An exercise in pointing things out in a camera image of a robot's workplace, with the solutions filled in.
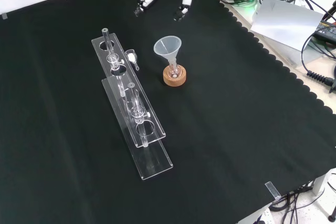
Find translucent plastic funnel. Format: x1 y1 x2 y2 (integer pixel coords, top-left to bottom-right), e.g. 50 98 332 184
153 35 183 65

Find clear glass weighing funnel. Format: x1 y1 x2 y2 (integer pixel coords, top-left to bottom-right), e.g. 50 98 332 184
125 49 140 71

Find clear acrylic funnel stand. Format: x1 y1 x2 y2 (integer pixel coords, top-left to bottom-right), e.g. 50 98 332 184
91 27 174 181

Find small round-bottom glass flask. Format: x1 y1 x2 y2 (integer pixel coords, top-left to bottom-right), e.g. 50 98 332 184
168 59 182 78

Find pale grey board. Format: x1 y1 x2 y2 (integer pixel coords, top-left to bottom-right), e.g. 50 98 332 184
249 0 327 52

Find black bench cloth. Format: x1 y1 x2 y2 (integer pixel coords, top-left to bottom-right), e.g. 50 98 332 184
0 0 336 224

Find black power adapter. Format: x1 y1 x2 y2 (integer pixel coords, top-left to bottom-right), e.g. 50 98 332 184
314 20 336 44

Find white power strip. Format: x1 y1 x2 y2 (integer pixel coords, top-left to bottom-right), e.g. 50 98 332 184
250 207 274 224

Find white bench leg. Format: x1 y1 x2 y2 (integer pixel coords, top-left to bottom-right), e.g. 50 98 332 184
312 168 336 217

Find cork ring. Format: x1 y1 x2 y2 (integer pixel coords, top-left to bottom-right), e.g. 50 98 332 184
162 66 189 87

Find black cable with ribbed connector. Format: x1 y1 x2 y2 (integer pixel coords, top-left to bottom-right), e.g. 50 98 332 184
300 31 336 94

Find black floor cables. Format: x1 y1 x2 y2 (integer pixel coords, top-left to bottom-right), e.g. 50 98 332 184
269 173 336 224

